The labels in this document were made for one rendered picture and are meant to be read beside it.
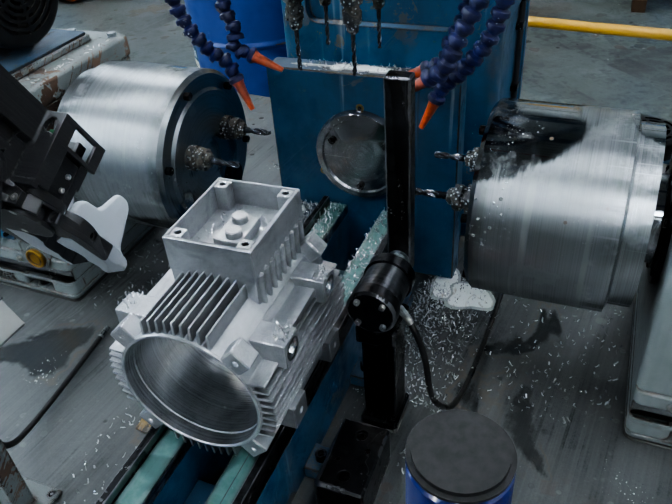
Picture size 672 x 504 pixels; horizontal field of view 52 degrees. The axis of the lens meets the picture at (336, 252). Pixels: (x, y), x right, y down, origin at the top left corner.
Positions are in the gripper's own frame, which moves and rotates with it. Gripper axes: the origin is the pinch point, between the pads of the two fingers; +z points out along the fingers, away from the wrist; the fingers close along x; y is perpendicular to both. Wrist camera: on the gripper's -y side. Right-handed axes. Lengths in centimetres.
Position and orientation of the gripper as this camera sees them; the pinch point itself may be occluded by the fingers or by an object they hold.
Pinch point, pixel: (94, 265)
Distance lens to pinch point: 64.7
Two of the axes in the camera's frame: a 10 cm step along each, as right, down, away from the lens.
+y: 2.9, -9.0, 3.3
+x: -9.3, -1.7, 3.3
